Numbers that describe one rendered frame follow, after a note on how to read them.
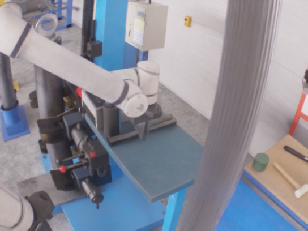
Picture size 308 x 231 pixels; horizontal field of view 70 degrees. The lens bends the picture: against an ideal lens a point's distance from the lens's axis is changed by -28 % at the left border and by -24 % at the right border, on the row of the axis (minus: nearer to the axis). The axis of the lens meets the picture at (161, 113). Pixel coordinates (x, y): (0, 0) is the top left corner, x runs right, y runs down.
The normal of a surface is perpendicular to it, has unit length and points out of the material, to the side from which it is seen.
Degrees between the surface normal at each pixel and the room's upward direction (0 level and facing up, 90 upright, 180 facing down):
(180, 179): 0
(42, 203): 24
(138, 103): 85
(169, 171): 0
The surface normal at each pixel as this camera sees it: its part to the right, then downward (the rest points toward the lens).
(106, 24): 0.57, 0.50
